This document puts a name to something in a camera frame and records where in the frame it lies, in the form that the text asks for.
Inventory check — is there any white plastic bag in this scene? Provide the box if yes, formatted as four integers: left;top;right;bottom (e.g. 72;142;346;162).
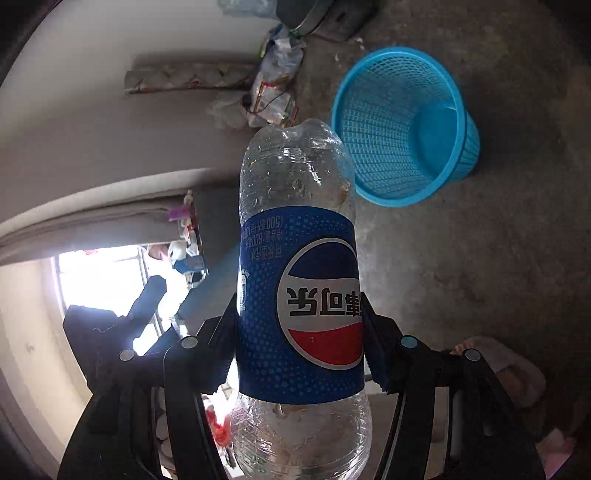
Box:
208;95;252;130

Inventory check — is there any grey curtain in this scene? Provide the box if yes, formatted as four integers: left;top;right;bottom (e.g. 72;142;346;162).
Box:
0;171;195;266

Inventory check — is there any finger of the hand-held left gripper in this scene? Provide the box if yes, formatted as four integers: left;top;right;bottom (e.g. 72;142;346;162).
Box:
137;322;182;356
126;276;169;343

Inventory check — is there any pink fluffy slipper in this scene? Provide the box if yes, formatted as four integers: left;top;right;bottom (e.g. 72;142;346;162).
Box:
451;336;548;414

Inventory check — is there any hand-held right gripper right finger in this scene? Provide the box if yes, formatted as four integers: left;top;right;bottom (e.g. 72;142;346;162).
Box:
362;295;548;480

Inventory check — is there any window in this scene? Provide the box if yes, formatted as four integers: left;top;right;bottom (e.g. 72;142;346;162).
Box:
55;244;195;337

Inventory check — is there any patterned rolled mat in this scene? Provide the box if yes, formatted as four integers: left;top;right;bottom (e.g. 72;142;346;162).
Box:
124;62;257;95

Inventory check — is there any heap of clear plastic bags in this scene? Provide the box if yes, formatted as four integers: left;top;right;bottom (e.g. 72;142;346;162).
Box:
256;25;308;86

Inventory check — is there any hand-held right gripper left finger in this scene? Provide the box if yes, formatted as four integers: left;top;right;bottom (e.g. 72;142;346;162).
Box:
58;295;241;480

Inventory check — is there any dark grey cabinet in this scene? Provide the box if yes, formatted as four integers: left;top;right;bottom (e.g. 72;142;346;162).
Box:
173;187;245;324

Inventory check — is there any clear soda bottle blue label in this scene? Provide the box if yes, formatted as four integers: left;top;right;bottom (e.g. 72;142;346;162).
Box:
229;119;374;480

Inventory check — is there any blue plastic basket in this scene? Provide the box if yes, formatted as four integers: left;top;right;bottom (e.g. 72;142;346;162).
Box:
331;46;481;208

